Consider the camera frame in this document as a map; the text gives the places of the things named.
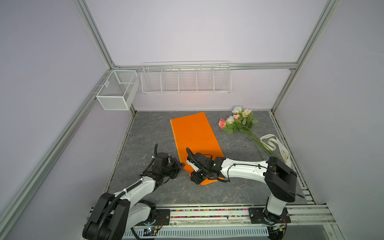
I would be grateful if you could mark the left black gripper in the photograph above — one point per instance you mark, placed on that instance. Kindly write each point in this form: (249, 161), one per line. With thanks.
(178, 167)

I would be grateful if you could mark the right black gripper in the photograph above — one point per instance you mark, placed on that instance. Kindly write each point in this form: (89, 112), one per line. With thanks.
(195, 178)

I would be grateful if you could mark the orange wrapping paper sheet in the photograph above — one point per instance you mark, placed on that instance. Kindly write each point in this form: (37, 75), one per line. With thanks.
(194, 132)

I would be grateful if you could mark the white fake rose stem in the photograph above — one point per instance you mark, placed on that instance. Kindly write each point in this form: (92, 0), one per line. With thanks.
(238, 108)

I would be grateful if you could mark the cream fake rose stem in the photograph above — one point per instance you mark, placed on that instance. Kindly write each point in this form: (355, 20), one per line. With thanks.
(246, 113)

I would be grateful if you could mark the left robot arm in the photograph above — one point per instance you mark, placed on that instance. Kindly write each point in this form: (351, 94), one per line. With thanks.
(114, 213)

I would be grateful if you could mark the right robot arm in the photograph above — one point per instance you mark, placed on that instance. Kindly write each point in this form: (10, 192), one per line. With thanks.
(278, 176)

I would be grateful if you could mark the white printed ribbon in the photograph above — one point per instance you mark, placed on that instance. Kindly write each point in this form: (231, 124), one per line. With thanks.
(272, 143)

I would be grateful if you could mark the small white mesh basket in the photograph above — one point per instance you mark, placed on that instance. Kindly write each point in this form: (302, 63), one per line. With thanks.
(118, 91)

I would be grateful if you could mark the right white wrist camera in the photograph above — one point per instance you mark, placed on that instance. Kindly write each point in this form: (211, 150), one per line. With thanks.
(193, 166)

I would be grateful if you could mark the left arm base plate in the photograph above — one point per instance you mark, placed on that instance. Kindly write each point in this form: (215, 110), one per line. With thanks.
(161, 217)

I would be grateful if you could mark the aluminium front rail frame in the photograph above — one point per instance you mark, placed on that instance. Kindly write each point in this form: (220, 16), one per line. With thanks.
(233, 222)

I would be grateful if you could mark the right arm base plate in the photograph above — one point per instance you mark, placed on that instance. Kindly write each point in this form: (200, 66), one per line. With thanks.
(259, 215)

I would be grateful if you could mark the long white wire basket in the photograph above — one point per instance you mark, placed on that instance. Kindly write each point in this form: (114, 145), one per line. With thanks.
(186, 77)

